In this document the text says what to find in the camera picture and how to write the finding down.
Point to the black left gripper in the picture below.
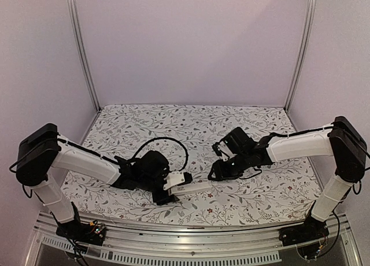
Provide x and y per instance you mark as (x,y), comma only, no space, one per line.
(170,199)

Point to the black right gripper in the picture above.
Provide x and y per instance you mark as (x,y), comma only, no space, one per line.
(220,172)

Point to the white remote control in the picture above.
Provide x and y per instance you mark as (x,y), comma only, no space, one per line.
(191,188)

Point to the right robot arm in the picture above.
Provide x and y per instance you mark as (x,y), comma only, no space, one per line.
(238,152)

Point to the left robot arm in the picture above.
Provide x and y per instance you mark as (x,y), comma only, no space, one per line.
(46,148)

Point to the floral patterned table mat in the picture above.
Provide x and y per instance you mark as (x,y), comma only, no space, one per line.
(184,135)

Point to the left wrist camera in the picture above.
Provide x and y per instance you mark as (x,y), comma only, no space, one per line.
(177,178)

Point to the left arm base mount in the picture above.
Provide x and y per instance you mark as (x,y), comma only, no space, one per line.
(91,233)

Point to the aluminium front rail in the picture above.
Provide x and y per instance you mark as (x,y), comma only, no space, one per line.
(130,242)

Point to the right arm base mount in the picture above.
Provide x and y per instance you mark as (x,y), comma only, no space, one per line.
(312,233)

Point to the right aluminium post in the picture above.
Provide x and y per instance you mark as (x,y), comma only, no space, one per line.
(303,46)

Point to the aluminium post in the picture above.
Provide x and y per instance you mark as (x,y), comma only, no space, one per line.
(77,32)
(303,46)

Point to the left aluminium post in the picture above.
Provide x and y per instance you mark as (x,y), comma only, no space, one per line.
(77,32)

